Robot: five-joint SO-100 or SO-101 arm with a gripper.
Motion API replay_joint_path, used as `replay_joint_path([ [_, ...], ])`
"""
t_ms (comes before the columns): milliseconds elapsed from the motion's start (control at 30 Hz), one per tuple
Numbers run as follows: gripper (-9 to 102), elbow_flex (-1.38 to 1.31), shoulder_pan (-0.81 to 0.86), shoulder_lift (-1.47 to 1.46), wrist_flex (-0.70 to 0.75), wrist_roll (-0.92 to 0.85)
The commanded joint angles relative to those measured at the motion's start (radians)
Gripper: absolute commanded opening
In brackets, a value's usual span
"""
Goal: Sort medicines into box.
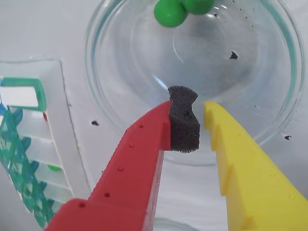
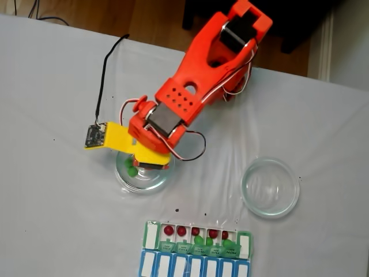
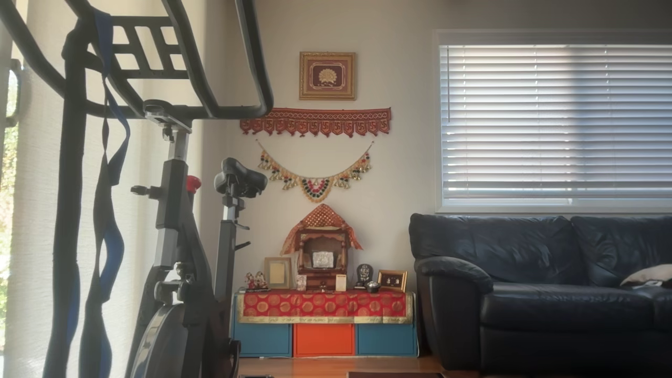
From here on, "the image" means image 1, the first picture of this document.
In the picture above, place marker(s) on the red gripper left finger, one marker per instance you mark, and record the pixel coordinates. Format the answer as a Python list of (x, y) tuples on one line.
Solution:
[(130, 173)]

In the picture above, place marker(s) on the blue weekly pill organizer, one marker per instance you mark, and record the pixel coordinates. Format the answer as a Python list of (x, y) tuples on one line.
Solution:
[(2, 109)]

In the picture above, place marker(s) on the green weekly pill organizer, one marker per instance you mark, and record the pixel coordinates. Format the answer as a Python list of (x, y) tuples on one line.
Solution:
[(19, 81)]

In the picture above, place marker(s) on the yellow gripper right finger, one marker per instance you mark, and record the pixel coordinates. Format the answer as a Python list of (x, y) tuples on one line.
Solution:
[(255, 183)]

